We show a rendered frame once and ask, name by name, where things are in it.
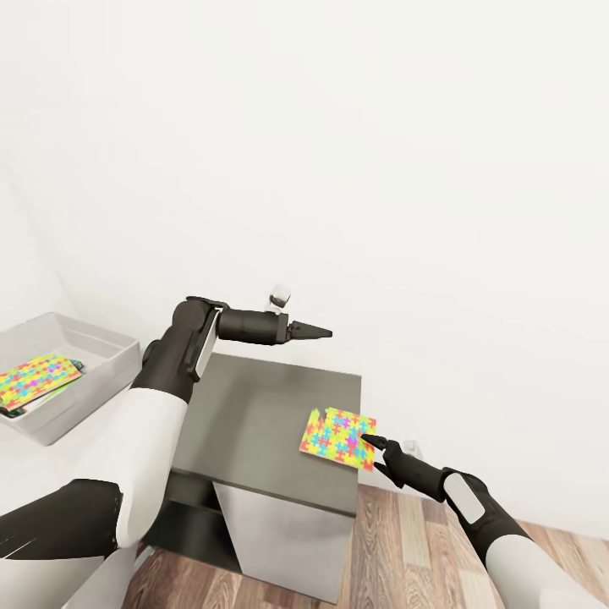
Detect board game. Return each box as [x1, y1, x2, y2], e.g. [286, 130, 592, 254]
[0, 359, 83, 415]
[17, 379, 75, 414]

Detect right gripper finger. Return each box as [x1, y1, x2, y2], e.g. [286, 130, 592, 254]
[374, 462, 392, 480]
[360, 433, 391, 451]

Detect jigsaw puzzle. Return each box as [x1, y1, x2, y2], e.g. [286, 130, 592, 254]
[299, 408, 377, 473]
[0, 354, 83, 413]

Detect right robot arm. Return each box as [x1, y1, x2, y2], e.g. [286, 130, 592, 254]
[360, 433, 609, 609]

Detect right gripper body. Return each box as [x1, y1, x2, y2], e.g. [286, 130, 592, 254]
[382, 440, 429, 491]

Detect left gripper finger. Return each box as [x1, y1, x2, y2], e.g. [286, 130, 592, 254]
[286, 320, 333, 343]

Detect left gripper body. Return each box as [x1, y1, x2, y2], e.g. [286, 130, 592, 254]
[240, 310, 288, 346]

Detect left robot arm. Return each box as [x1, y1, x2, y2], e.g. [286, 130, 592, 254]
[0, 284, 333, 609]

